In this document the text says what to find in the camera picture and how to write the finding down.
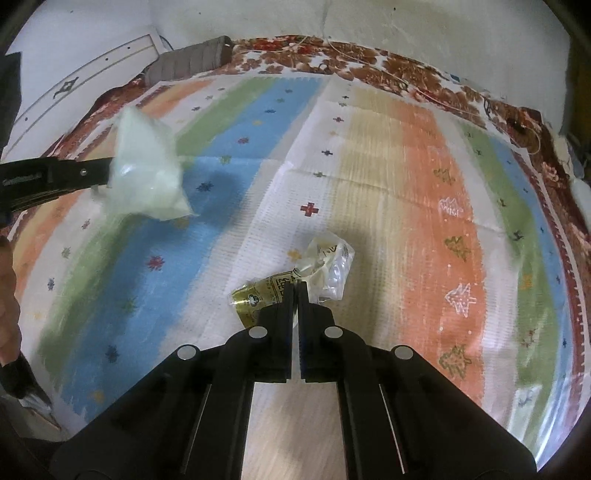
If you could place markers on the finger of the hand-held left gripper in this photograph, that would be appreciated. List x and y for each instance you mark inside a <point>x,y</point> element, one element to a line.
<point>78,177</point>

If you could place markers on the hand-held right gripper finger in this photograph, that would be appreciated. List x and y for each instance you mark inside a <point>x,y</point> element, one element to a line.
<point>290,300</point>
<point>301,300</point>

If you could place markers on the clear plastic wrapper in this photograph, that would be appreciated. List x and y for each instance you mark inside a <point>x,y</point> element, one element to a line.
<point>323,267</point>

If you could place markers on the translucent white plastic bag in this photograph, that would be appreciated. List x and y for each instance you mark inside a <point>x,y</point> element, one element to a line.
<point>143,175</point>

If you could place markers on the person's left hand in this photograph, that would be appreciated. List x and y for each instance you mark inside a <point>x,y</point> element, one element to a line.
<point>8,300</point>

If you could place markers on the black flat panel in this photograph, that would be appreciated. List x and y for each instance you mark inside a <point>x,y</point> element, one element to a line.
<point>9,101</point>

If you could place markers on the white wooden headboard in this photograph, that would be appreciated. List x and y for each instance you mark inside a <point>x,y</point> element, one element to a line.
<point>92,69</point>

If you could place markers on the striped colourful mat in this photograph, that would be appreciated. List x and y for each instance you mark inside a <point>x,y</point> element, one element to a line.
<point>369,207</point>

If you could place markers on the grey pillow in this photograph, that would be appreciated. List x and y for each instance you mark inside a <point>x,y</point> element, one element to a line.
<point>189,60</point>

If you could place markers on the white cloth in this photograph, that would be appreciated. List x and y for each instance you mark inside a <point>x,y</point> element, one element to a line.
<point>581,190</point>

